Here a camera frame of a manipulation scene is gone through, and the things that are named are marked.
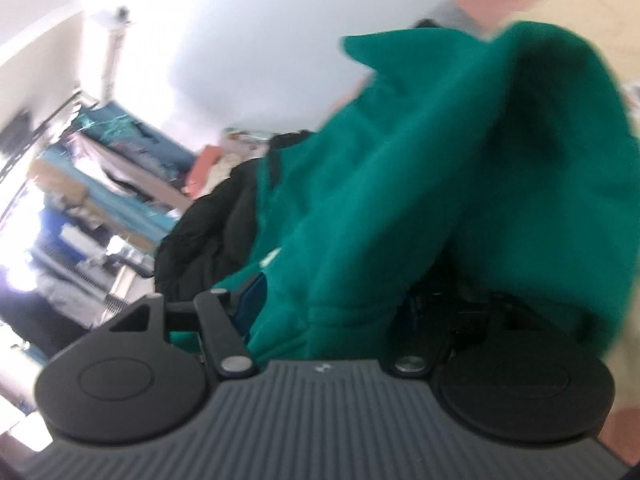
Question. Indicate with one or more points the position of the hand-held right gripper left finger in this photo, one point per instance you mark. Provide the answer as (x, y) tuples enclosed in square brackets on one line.
[(252, 305)]

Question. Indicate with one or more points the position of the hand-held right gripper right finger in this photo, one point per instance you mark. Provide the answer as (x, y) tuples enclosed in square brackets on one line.
[(422, 346)]

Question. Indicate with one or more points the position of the green hoodie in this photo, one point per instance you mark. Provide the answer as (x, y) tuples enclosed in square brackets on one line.
[(400, 185)]

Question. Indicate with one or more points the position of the black puffer jacket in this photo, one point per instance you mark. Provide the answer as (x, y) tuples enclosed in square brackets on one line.
[(210, 240)]

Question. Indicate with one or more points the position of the pink box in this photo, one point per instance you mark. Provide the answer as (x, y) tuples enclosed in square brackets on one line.
[(202, 170)]

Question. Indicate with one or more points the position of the cluttered metal shelf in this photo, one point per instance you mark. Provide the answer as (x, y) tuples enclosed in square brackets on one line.
[(95, 200)]

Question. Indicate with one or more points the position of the patchwork blanket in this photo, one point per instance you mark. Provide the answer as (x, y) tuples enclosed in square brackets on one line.
[(600, 10)]

